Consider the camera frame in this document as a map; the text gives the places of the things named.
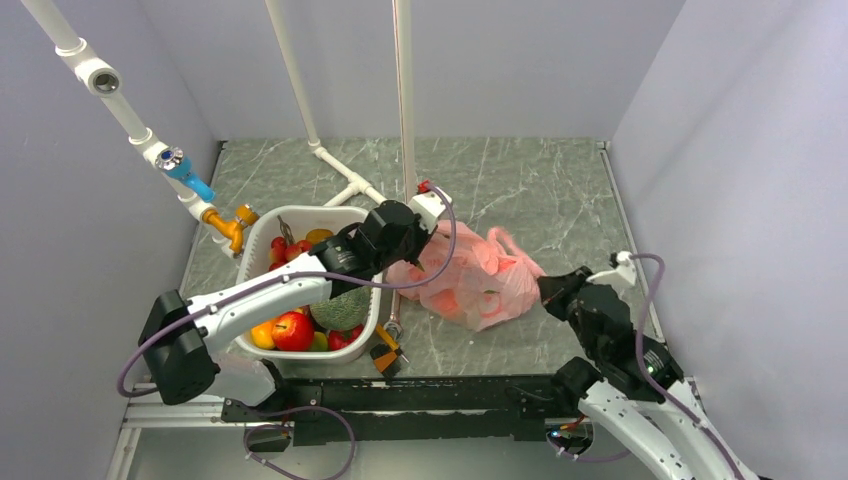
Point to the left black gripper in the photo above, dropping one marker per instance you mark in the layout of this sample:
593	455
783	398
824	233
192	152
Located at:
423	238

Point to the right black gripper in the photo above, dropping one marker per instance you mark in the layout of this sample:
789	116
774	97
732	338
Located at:
553	289

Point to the pink plastic bag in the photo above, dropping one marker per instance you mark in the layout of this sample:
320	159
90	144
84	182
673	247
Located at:
489	280

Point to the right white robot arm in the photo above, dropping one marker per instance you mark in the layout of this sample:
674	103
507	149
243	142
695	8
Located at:
628	383

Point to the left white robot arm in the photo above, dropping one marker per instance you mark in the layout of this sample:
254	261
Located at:
184	342

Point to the green netted melon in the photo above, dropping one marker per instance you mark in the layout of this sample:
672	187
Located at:
344	312

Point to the silver wrench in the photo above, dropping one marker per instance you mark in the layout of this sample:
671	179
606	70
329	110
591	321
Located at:
392	323

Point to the red apple front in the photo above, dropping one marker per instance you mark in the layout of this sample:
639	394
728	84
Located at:
292	331

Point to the orange bell pepper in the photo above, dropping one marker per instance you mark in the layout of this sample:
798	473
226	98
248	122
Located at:
262	335

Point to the white pipe with faucet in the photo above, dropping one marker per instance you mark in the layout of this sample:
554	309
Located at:
105	83

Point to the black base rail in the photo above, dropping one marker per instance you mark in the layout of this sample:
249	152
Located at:
320	411

